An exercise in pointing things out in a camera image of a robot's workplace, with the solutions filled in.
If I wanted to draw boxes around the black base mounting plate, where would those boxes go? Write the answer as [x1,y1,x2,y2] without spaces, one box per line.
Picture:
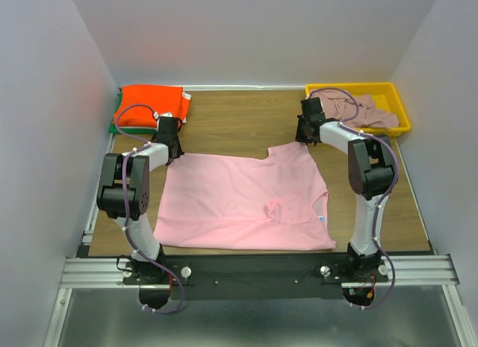
[121,253,389,305]

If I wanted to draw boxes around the folded orange t shirt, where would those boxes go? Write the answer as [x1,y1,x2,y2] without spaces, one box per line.
[112,84,192,129]

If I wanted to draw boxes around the yellow plastic bin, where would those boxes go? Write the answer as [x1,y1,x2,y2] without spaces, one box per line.
[305,82,411,137]

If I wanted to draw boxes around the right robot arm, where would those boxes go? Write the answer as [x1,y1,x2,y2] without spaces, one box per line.
[296,98,399,281]

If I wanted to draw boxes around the pink t shirt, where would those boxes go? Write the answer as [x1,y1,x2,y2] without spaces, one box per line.
[154,142,336,251]

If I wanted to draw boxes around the crumpled mauve t shirt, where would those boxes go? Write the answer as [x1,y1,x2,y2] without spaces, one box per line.
[310,90,400,129]

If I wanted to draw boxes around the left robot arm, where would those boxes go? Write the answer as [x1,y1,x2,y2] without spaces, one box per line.
[96,116,184,284]

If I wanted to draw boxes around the aluminium frame rail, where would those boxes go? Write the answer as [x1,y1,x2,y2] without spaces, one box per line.
[60,255,459,289]

